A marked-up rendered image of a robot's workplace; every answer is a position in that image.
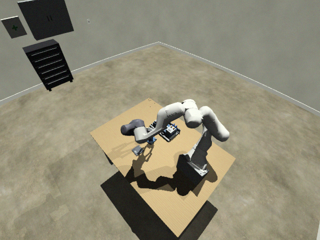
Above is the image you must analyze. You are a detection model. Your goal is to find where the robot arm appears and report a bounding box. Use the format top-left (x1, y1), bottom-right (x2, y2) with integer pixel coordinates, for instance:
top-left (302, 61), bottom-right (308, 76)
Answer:
top-left (120, 99), bottom-right (230, 173)

